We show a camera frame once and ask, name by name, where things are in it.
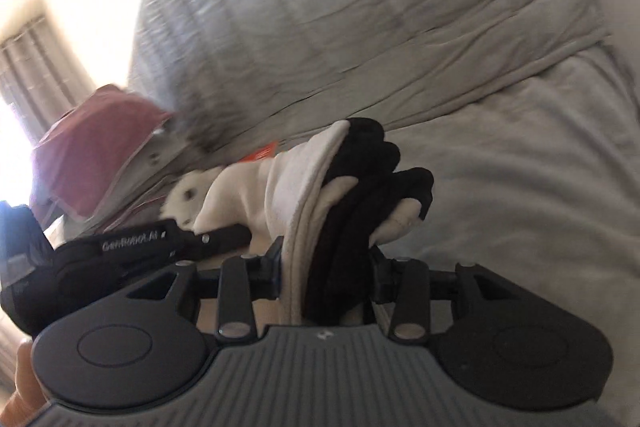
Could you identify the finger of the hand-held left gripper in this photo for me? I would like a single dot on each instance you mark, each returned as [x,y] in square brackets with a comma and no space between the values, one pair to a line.
[220,238]

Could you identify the beige T-shirt with black sleeves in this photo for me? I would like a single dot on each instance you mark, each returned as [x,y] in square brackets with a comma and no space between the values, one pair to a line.
[300,187]

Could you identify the bed with grey sheet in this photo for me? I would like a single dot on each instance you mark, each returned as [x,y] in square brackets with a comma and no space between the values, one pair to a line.
[525,157]

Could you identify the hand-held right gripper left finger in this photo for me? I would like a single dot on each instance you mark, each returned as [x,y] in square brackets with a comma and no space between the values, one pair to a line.
[276,267]

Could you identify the grey star-print curtain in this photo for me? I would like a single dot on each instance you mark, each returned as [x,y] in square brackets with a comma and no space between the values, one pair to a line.
[30,72]

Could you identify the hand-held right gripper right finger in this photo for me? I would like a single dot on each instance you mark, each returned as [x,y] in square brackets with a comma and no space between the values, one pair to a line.
[381,279]

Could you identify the person's left hand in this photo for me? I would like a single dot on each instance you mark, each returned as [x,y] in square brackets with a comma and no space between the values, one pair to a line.
[29,382]

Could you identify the orange book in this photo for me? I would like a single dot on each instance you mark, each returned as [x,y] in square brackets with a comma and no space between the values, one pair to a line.
[261,153]

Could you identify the white plush dog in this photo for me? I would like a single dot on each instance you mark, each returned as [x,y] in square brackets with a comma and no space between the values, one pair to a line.
[182,199]

